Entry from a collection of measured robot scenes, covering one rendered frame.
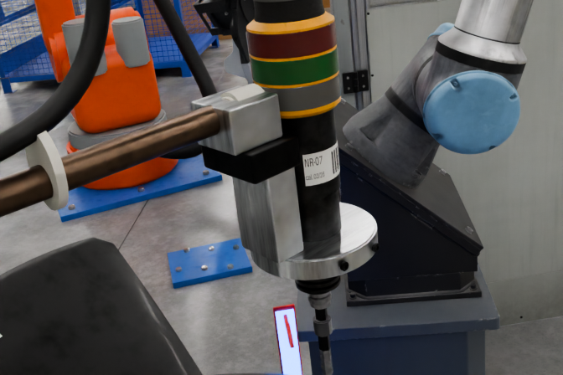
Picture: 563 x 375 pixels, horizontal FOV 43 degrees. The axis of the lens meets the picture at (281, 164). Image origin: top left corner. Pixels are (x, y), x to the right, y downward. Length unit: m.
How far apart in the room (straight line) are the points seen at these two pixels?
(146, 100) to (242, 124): 3.96
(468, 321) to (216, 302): 2.09
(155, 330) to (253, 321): 2.48
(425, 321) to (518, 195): 1.51
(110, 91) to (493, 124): 3.44
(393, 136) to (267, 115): 0.75
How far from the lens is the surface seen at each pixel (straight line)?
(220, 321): 3.00
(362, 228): 0.39
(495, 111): 0.94
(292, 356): 0.86
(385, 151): 1.08
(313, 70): 0.34
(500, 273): 2.71
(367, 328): 1.12
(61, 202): 0.29
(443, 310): 1.15
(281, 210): 0.35
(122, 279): 0.50
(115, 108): 4.25
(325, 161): 0.36
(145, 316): 0.49
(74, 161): 0.29
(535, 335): 2.84
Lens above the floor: 1.64
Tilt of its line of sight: 22 degrees down
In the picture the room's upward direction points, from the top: 7 degrees counter-clockwise
